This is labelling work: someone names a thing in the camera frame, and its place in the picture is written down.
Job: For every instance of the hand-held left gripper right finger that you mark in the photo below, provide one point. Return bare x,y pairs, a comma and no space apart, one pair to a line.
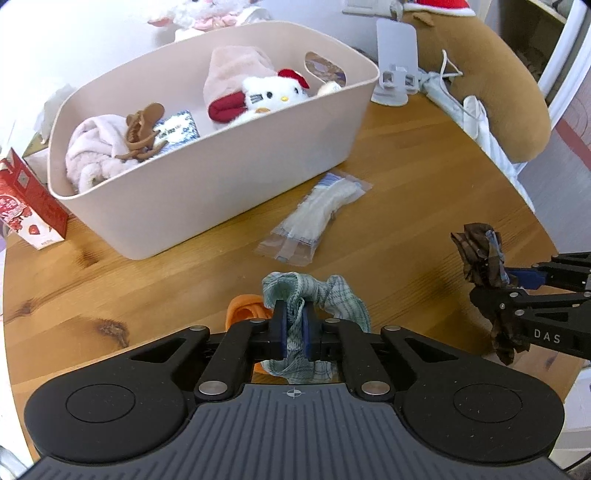
307,332

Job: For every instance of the pale pink fleece cloth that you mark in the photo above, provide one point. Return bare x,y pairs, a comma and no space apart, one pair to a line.
92,143

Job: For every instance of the clear plastic packet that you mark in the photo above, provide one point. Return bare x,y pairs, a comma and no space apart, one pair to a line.
314,212

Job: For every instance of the brown hair claw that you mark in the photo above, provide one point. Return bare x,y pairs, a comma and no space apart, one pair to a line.
147,115

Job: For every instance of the grey phone stand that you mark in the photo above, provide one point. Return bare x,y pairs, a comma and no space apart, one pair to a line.
397,41

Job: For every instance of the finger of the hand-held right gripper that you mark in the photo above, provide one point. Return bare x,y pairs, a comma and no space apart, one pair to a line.
526,279
545,323

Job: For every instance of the brown plaid scrunchie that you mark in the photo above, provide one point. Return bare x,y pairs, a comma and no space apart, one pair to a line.
475,249

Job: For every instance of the wooden desktop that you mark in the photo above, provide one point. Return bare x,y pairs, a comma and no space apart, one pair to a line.
415,221

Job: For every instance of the white wall socket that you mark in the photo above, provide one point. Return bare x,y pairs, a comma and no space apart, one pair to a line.
364,5

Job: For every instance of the pale pink plush pouch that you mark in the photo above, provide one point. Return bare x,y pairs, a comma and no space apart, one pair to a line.
231,69

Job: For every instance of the white chair frame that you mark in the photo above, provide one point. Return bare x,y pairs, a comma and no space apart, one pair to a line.
561,50

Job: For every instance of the green plaid scrunchie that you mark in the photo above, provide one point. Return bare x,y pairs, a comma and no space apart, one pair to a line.
341,295

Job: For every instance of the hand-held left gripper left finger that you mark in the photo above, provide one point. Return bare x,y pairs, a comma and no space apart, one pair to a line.
277,330

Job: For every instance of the orange curved item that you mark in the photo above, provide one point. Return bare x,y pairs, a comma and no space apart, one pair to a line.
242,309

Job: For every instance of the white folded cloth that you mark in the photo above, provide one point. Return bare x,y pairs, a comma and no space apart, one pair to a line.
480,124

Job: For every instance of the small cream item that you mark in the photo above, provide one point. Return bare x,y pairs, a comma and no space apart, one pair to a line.
328,87

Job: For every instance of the red and white carton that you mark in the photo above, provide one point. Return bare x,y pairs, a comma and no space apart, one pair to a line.
32,207

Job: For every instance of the brown plush pillow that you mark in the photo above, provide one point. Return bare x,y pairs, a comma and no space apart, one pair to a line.
498,69

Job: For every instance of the white plush toy pink ears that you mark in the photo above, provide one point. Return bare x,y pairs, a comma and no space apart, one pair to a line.
203,9

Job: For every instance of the blue patterned box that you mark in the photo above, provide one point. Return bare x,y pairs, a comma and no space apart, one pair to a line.
180,127

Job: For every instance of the white plush toy red bow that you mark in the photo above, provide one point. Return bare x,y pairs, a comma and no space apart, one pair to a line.
268,94

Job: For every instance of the beige storage basket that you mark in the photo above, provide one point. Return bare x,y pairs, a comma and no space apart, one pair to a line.
207,184

